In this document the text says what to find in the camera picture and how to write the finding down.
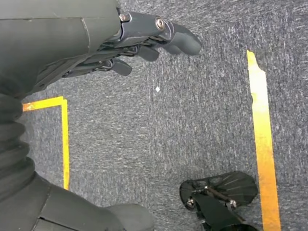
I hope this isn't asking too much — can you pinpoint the black robot foot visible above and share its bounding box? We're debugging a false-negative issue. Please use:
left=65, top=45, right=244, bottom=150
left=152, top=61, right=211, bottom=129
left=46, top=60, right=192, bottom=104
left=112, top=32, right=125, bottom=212
left=179, top=171, right=259, bottom=231

